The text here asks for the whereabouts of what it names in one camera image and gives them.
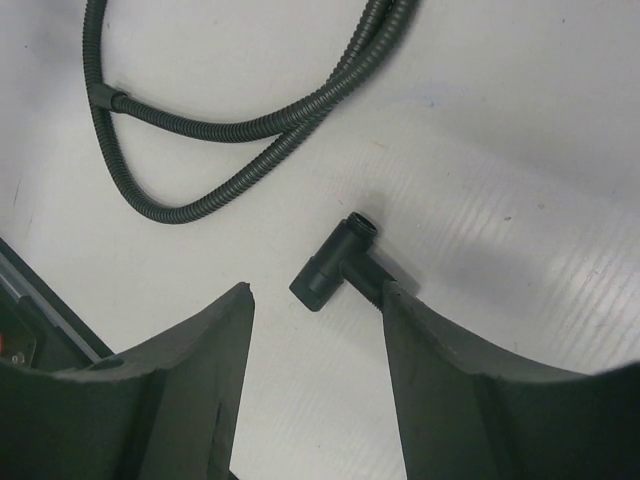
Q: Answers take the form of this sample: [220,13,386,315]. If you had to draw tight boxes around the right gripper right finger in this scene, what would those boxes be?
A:
[383,283,639,479]

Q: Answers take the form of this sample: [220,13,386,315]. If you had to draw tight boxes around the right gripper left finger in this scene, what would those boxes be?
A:
[1,283,254,479]

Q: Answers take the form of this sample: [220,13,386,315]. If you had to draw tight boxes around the black threaded elbow fitting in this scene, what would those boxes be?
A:
[289,212,395,312]

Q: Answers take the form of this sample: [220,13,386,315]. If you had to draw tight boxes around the dark corrugated flexible hose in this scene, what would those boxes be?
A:
[82,0,421,226]

